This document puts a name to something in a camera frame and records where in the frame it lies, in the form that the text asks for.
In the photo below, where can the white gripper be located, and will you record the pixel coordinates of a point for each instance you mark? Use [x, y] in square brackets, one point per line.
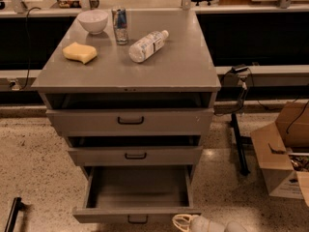
[200, 224]

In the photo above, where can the grey bottom drawer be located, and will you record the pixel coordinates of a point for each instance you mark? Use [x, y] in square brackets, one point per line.
[136, 194]

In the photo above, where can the grey drawer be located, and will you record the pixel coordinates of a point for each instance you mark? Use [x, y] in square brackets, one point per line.
[136, 194]
[121, 156]
[130, 122]

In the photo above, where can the grey middle drawer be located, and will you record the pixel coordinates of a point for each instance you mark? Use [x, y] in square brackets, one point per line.
[121, 156]

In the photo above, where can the grey top drawer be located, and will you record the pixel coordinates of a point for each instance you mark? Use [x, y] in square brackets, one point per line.
[130, 122]

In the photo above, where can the grey drawer cabinet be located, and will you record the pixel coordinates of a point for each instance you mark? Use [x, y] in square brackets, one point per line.
[180, 75]

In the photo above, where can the black stand leg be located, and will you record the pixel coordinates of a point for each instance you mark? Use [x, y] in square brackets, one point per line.
[242, 159]

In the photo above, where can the cardboard box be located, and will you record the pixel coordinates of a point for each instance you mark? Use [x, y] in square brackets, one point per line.
[281, 149]

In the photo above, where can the black power adapter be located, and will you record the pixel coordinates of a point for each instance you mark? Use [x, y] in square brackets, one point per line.
[239, 68]

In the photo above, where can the black bar on floor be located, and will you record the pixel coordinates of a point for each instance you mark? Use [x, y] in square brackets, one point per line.
[17, 206]

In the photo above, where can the clear plastic water bottle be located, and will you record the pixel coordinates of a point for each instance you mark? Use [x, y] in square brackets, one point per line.
[147, 46]

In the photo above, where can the yellow sponge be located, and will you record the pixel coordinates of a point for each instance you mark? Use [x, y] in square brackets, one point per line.
[80, 52]

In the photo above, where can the blue silver drink can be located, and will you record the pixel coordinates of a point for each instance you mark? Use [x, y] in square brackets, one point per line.
[120, 25]

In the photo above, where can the white bowl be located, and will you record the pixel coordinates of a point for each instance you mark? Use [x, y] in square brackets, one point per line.
[93, 21]

